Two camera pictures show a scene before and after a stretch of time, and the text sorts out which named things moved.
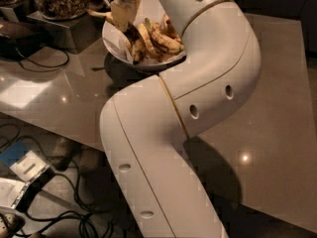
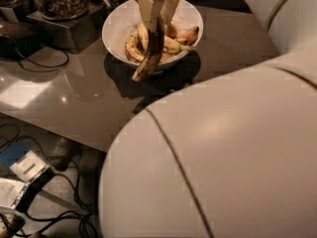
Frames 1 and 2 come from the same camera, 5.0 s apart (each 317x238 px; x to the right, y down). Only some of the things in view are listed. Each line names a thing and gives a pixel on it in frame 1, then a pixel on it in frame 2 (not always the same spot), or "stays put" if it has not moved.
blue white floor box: [23, 161] stays put
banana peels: [134, 42] → [155, 50]
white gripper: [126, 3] → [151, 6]
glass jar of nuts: [62, 2] stays put
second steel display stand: [19, 13] stays put
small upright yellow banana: [168, 28] stays put
